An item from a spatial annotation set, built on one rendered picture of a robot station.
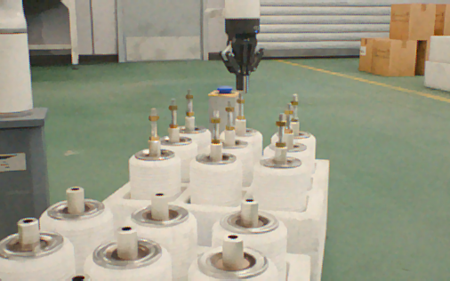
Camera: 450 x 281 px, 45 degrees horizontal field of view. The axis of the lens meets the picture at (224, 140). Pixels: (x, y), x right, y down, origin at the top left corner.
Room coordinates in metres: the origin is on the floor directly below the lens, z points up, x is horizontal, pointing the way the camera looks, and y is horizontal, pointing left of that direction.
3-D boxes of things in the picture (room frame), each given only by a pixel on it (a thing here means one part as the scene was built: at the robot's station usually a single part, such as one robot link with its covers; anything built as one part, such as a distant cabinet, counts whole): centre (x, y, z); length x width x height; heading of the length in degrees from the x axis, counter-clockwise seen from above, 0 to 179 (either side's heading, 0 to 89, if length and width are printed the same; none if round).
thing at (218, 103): (1.38, 0.00, 0.16); 0.07 x 0.07 x 0.31; 77
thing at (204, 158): (0.97, 0.01, 0.25); 0.08 x 0.08 x 0.01
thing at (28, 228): (0.58, 0.22, 0.26); 0.02 x 0.02 x 0.03
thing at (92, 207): (0.70, 0.20, 0.25); 0.08 x 0.08 x 0.01
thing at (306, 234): (1.08, -0.01, 0.09); 0.39 x 0.39 x 0.18; 77
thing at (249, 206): (0.65, -0.03, 0.26); 0.02 x 0.02 x 0.03
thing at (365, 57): (5.09, -1.44, 0.15); 0.30 x 0.24 x 0.30; 103
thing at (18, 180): (1.16, 0.46, 0.15); 0.15 x 0.15 x 0.30; 14
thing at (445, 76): (3.83, -1.69, 0.09); 0.39 x 0.39 x 0.18; 15
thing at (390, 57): (4.77, -1.47, 0.15); 0.30 x 0.24 x 0.30; 13
